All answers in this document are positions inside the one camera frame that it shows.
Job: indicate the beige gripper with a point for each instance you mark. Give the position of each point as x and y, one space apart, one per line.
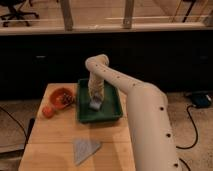
96 86

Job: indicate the grey sponge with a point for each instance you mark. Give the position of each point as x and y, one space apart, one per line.
95 105

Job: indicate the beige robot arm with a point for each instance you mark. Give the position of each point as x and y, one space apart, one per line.
149 126

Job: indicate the green plastic tray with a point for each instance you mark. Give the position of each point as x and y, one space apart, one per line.
111 108

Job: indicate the orange bowl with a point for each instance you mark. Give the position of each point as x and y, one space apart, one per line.
61 98

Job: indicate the small orange fruit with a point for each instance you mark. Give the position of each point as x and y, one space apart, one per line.
48 111

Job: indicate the grey triangular cloth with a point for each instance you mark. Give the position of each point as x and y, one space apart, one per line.
84 148

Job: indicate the black power adapter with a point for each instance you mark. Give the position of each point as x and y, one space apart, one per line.
201 100

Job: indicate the black office chair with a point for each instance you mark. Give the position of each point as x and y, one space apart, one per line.
13 12

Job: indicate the wooden frame post left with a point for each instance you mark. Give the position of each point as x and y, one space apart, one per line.
67 15

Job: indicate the wooden frame post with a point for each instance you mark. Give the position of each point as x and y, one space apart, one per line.
67 15
128 14

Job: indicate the wooden frame post right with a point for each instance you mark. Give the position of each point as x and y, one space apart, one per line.
128 14

